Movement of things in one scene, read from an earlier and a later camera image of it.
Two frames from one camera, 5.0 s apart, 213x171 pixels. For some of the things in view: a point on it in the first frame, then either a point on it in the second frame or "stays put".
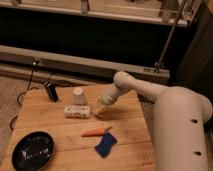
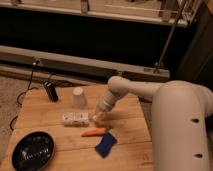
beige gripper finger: x=105 y=108 to x=105 y=119
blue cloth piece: x=105 y=144 stays put
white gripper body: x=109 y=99 stays put
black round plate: x=33 y=151 stays put
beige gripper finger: x=98 y=105 to x=96 y=116
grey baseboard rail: x=54 y=65 stays put
